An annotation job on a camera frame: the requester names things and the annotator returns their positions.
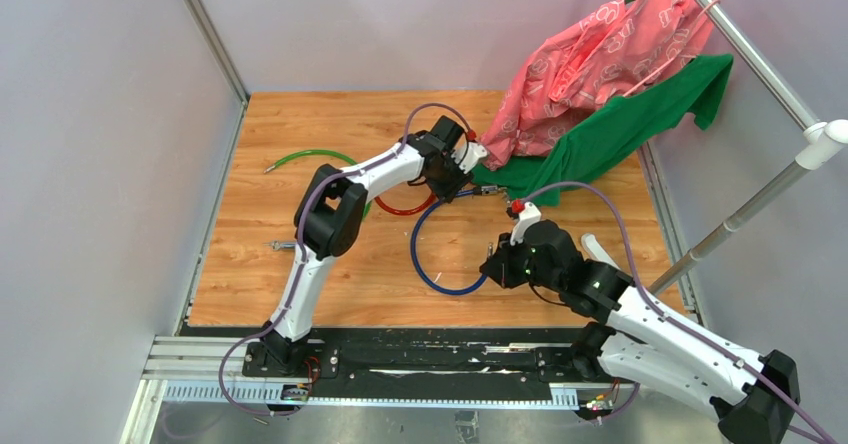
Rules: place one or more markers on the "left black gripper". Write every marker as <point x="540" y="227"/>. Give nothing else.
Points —
<point x="461" y="180"/>

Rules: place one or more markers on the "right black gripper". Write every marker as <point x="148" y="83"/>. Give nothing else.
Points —
<point x="500" y="265"/>

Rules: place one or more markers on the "blue cable lock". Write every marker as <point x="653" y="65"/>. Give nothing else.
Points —
<point x="449" y="242"/>

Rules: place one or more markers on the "red cable lock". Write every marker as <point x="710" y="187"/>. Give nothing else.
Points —
<point x="431" y="199"/>

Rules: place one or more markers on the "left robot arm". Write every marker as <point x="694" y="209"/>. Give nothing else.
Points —
<point x="329" y="217"/>

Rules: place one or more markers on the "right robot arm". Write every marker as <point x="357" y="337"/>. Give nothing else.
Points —
<point x="631" y="335"/>

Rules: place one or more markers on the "green t-shirt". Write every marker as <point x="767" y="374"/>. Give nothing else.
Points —
<point x="617" y="130"/>

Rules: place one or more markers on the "pink patterned garment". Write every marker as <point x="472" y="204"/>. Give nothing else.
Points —
<point x="577" y="71"/>

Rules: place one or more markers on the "pink clothes hanger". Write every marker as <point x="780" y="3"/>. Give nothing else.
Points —
<point x="656" y="72"/>

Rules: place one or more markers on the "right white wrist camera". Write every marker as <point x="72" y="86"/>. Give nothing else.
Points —
<point x="524" y="214"/>

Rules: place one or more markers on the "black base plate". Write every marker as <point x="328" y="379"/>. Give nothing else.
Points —
<point x="435" y="364"/>

